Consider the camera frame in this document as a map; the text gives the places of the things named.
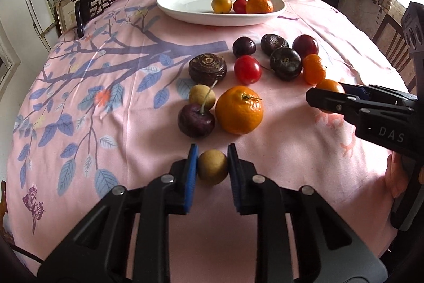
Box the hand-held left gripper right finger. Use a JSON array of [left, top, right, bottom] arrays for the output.
[[227, 143, 388, 283]]

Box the small orange mandarin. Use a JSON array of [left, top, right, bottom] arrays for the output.
[[316, 79, 345, 114], [302, 54, 327, 85]]

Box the pink printed tablecloth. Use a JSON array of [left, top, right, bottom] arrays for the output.
[[7, 0, 411, 283]]

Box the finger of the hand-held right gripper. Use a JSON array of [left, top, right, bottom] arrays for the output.
[[339, 83, 418, 102], [306, 88, 418, 125]]

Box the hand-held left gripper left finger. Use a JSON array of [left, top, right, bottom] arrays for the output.
[[38, 144, 199, 283]]

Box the person's right hand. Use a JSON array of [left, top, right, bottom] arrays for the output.
[[385, 153, 407, 201]]

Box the dark purple plum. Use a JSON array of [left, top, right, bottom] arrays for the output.
[[232, 37, 257, 58]]

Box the yellow tomato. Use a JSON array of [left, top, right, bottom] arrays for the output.
[[211, 0, 233, 14]]

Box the tan longan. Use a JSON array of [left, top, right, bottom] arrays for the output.
[[198, 149, 230, 186], [189, 84, 217, 110]]

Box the dark red plum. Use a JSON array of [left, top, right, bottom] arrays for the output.
[[292, 34, 319, 59]]

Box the wooden slat chair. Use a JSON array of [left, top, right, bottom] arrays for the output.
[[372, 14, 418, 92]]

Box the dark brown water chestnut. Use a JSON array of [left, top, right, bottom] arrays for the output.
[[260, 34, 289, 57], [188, 53, 228, 87], [269, 47, 303, 82]]

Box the dark cherry with stem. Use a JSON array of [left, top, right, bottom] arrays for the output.
[[178, 80, 218, 139]]

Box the white oval plate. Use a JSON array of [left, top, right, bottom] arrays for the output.
[[156, 0, 286, 27]]

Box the large orange mandarin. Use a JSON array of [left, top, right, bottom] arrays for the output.
[[215, 86, 264, 135]]

